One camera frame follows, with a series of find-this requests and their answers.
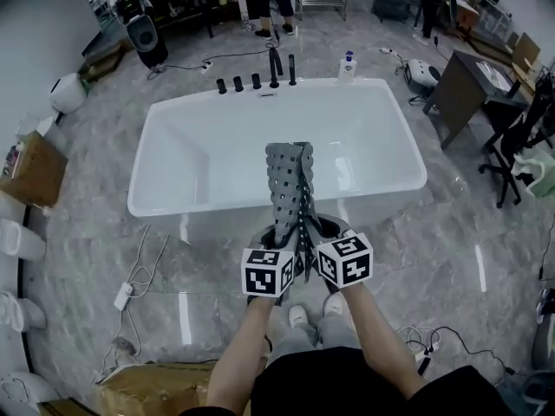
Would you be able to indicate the black office chair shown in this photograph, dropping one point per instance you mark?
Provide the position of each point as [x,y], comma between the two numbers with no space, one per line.
[516,141]

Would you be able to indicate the person's white shoe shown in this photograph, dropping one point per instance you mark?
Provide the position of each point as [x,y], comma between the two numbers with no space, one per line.
[333,304]
[298,317]

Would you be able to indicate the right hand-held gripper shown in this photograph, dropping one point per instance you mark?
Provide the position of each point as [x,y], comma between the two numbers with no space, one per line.
[347,258]

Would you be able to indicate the person's black shirt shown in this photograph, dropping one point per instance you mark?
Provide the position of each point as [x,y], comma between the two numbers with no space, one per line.
[347,384]

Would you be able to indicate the white toilet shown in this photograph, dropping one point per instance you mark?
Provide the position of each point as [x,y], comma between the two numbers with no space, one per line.
[19,238]
[26,390]
[19,312]

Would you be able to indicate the black hand shower wand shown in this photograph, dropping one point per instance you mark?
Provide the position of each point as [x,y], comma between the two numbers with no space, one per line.
[292,70]

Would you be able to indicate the white bathtub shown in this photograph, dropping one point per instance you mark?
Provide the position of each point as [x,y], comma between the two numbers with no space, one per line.
[217,154]

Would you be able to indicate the black curved faucet spout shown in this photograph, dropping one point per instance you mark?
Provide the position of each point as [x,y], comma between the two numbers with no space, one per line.
[274,68]

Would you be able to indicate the person's right forearm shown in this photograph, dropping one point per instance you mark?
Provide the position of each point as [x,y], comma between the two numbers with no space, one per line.
[377,332]

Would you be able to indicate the open cardboard box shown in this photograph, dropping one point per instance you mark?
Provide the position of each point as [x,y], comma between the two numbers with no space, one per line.
[34,171]

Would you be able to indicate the white floor cleaning machine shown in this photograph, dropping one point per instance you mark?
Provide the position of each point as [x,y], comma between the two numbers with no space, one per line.
[419,73]

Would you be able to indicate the person's left forearm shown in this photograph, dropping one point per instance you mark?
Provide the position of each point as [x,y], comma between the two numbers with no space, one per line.
[238,345]

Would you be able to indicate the grey marble floor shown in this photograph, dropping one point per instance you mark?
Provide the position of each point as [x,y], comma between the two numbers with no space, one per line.
[433,271]

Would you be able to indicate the black and white appliance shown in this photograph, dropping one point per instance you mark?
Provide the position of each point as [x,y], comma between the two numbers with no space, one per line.
[145,37]

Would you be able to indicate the white rounded appliance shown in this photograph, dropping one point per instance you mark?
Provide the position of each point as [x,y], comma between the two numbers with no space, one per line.
[66,93]

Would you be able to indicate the person's white right shoe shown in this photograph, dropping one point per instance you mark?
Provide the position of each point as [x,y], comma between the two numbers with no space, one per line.
[333,304]

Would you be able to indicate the white pump soap bottle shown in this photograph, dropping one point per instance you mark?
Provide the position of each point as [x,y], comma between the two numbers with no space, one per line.
[347,68]

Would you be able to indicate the dark wooden desk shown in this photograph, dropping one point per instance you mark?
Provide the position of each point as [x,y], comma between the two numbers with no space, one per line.
[466,89]

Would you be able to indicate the black round faucet knob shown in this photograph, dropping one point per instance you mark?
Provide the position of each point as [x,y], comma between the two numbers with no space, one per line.
[221,86]
[238,83]
[256,80]

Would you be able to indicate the person's grey trousers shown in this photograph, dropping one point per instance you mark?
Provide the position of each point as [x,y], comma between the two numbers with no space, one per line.
[303,336]

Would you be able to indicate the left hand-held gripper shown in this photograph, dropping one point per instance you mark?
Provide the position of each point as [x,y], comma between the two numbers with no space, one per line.
[260,275]

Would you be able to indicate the large flat cardboard box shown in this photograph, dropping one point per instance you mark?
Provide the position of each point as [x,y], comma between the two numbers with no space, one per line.
[152,390]

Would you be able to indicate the person's white left shoe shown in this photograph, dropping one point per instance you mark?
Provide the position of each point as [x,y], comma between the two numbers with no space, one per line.
[298,317]

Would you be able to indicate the pale green bag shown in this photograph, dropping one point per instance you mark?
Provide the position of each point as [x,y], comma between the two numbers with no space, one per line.
[535,173]

